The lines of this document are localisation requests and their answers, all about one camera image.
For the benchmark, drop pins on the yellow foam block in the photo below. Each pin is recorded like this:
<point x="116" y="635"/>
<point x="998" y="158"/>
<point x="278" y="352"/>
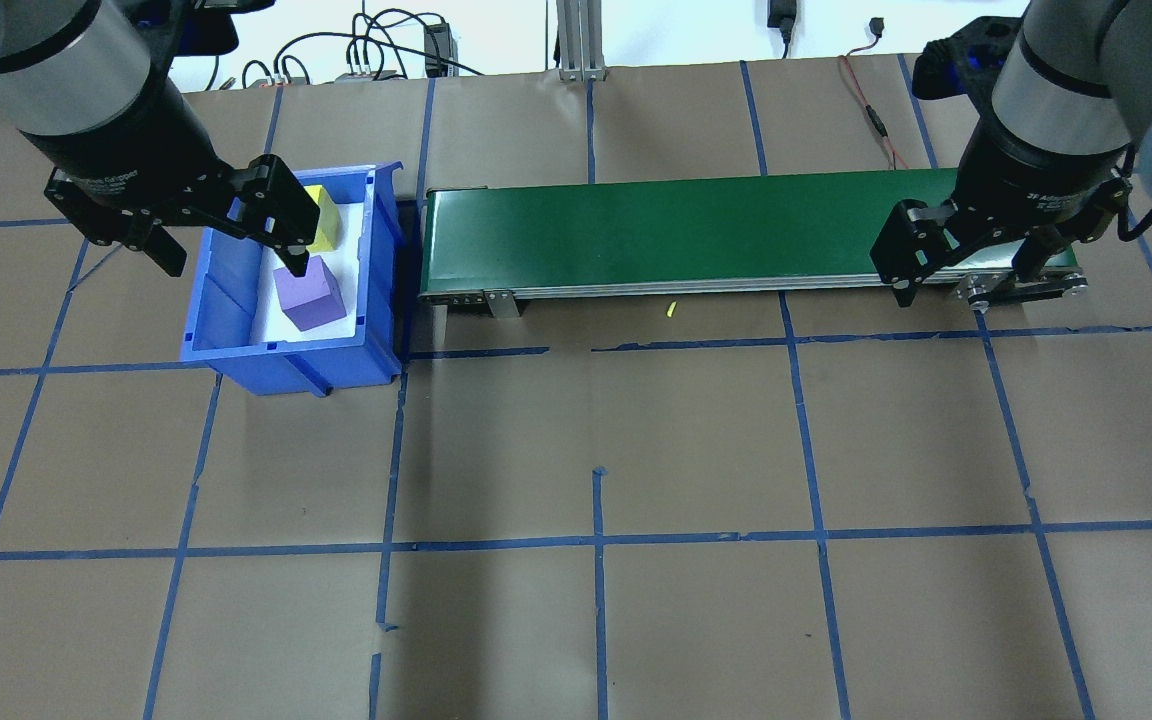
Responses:
<point x="328" y="225"/>

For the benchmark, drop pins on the purple foam block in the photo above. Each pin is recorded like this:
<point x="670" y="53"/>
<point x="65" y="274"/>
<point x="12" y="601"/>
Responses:
<point x="311" y="300"/>

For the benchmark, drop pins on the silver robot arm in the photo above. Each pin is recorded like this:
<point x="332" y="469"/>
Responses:
<point x="1066" y="70"/>
<point x="66" y="60"/>

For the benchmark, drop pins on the white foam pad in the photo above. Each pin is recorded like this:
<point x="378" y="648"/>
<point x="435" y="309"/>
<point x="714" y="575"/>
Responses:
<point x="356" y="250"/>

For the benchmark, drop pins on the blue plastic storage bin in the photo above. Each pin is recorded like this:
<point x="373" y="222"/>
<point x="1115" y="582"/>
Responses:
<point x="226" y="320"/>

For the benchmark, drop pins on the black power adapter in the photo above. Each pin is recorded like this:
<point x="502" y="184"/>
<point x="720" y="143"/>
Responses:
<point x="437" y="48"/>
<point x="781" y="15"/>

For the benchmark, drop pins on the green conveyor belt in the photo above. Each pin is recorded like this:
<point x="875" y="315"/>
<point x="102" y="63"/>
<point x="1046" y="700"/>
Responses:
<point x="686" y="230"/>

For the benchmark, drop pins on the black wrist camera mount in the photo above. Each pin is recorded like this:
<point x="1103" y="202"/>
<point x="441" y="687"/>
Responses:
<point x="966" y="60"/>

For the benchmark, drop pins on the aluminium frame post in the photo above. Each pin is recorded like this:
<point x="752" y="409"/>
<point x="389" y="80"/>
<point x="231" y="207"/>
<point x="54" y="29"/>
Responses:
<point x="581" y="40"/>

